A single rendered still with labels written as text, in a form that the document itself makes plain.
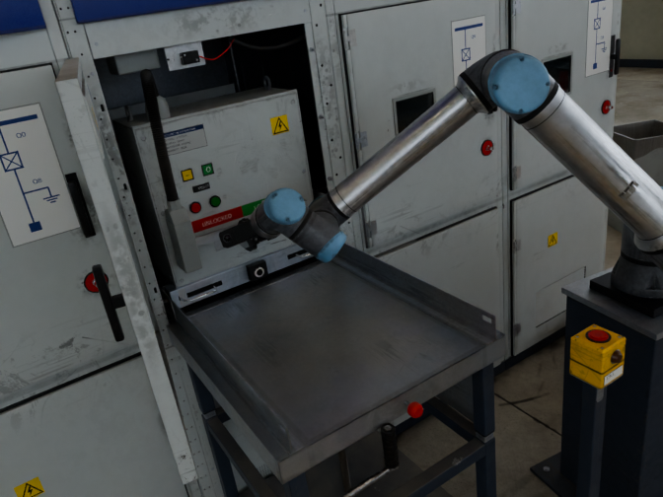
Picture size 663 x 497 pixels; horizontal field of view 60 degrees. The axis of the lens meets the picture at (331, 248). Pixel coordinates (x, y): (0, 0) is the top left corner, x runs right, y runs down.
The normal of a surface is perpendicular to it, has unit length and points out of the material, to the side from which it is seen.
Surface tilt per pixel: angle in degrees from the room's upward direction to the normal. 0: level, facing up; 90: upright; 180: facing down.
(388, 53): 90
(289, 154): 90
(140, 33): 90
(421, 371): 0
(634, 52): 90
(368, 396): 0
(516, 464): 0
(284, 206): 56
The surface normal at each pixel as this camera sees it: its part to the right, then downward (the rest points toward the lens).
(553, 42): 0.54, 0.28
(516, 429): -0.13, -0.91
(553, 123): -0.12, 0.49
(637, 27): -0.83, 0.32
